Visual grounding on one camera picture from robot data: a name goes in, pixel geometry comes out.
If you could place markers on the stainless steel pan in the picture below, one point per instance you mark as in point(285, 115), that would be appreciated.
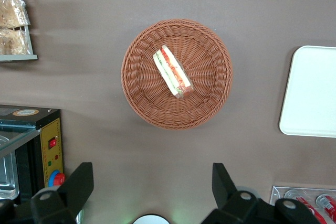
point(6, 176)

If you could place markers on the white rectangular plastic tray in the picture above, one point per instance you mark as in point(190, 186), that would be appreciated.
point(309, 93)

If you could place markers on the black and yellow food warmer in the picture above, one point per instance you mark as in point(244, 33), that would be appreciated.
point(50, 134)

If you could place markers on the red cola can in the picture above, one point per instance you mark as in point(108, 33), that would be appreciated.
point(311, 209)
point(328, 204)

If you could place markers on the clear acrylic can holder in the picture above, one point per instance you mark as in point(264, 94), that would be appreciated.
point(277, 192)

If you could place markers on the round brown wicker basket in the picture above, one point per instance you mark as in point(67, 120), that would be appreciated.
point(207, 58)

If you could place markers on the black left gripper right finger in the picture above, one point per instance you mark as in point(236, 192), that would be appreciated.
point(225, 192)

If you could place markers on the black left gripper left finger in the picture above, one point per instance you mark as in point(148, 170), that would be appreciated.
point(71, 190)

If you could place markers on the bagged bread loaf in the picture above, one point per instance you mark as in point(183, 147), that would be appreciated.
point(11, 12)
point(14, 41)

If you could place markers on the plastic triangle sandwich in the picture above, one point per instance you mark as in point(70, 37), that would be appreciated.
point(172, 70)

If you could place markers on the white round object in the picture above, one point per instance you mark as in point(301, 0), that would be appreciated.
point(151, 219)

